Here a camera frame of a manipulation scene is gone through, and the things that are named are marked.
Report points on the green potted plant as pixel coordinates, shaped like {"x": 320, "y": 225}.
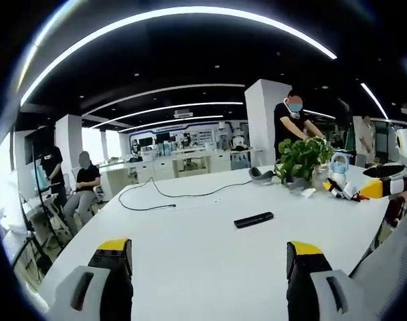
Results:
{"x": 300, "y": 154}

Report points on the ceiling air conditioner unit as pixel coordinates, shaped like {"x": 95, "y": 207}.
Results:
{"x": 183, "y": 113}

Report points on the grey mesh chair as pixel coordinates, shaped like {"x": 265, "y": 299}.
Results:
{"x": 391, "y": 261}

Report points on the dark office chair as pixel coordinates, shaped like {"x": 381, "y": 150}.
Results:
{"x": 396, "y": 210}

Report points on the black remote control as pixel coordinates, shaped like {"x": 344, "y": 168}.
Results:
{"x": 253, "y": 220}

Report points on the black monitor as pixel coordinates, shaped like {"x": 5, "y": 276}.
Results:
{"x": 162, "y": 137}

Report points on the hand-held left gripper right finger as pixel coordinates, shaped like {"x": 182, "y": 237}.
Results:
{"x": 324, "y": 294}

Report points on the red plastic clip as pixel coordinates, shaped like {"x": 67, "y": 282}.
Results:
{"x": 362, "y": 198}

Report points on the white counter cabinets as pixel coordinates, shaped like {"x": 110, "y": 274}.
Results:
{"x": 160, "y": 165}

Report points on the long ceiling light strip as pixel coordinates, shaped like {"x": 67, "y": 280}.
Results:
{"x": 190, "y": 105}
{"x": 374, "y": 100}
{"x": 197, "y": 9}

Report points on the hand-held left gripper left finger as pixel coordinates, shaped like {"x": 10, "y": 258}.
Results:
{"x": 96, "y": 294}

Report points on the white worn neck device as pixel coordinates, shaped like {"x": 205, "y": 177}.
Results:
{"x": 292, "y": 114}

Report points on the white office chair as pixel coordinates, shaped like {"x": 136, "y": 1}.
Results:
{"x": 98, "y": 194}

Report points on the grey curved neck device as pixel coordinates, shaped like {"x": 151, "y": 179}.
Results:
{"x": 260, "y": 176}
{"x": 299, "y": 185}

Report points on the white crumpled tissue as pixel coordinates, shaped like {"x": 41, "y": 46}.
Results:
{"x": 309, "y": 193}

